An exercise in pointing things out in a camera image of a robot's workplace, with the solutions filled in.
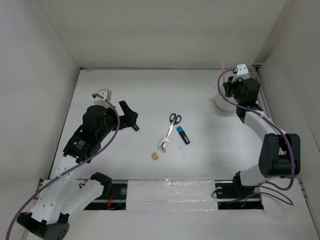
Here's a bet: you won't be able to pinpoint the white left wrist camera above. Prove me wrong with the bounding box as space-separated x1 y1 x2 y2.
92 88 112 105

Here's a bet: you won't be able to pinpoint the white round compartment container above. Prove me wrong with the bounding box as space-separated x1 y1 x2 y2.
214 85 237 112

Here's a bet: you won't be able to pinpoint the small yellow eraser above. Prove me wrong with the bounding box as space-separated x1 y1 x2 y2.
151 152 159 161

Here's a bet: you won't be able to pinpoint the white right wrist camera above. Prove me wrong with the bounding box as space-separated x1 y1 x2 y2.
232 63 250 78

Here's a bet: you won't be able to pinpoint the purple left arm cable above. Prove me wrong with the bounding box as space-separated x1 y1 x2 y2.
4 92 121 240

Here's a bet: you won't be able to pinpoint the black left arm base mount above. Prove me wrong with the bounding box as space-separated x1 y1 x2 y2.
84 179 128 211

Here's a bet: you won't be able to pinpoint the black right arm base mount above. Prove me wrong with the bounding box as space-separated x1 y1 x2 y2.
211 172 264 210

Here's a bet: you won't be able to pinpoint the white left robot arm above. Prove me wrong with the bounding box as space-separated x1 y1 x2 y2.
15 100 139 240

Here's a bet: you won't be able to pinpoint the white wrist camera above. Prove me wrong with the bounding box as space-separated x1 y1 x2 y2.
92 88 112 105
232 63 250 78

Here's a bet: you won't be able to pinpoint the pink pen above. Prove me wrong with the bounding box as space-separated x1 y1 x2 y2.
221 63 229 83

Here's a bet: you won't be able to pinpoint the black handled scissors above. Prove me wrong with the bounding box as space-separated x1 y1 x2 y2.
166 113 182 138

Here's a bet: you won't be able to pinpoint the pink black highlighter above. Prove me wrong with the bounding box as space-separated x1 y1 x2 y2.
132 124 140 132

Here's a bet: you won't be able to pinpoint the blue black highlighter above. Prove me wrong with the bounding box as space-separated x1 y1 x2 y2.
176 126 191 145

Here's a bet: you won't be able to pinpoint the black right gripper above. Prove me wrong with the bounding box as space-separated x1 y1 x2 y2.
223 75 245 104

